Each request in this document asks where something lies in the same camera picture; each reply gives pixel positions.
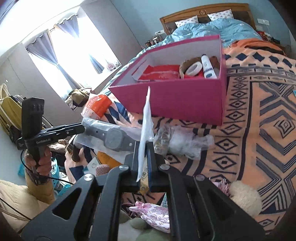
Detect white lotion tube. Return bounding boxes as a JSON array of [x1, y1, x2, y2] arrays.
[[201, 54, 217, 79]]

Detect orange patterned blanket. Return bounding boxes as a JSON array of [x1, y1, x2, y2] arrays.
[[102, 47, 295, 235]]

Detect white sachet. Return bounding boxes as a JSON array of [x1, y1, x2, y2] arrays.
[[136, 87, 154, 182]]

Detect orange capped bottle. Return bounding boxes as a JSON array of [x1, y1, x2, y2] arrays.
[[81, 94, 112, 120]]

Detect wooden bed headboard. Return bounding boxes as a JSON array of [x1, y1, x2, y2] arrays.
[[159, 3, 256, 35]]

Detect brown tape roll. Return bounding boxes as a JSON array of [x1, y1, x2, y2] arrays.
[[179, 57, 203, 79]]

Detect white fluffy plush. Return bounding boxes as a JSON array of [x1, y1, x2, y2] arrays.
[[229, 181, 262, 218]]

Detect white tape roll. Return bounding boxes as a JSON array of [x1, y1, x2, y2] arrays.
[[185, 61, 203, 76]]

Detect red packet in box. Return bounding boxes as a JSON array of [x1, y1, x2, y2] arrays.
[[138, 65, 180, 81]]

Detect pink cardboard box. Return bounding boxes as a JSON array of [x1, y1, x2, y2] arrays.
[[109, 35, 227, 126]]

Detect white pillow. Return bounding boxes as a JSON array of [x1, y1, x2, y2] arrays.
[[175, 16, 199, 27], [207, 9, 234, 21]]

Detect left white pillow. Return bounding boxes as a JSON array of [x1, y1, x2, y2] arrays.
[[175, 16, 199, 27]]

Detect watch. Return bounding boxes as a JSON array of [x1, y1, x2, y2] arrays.
[[75, 118, 141, 152]]

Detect yellow bag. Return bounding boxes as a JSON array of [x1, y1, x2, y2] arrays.
[[0, 83, 22, 143]]

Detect crumpled clear plastic bag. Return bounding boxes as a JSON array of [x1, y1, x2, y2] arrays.
[[154, 125, 214, 160]]

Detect right white pillow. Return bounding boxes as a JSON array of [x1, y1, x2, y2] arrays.
[[207, 9, 234, 21]]

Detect blue curtains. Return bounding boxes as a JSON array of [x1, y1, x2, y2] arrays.
[[27, 15, 104, 89]]

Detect person's left hand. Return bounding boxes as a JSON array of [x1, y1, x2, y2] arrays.
[[25, 146, 52, 176]]

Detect pink floral pouch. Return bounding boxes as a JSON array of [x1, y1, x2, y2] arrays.
[[129, 201, 171, 233]]

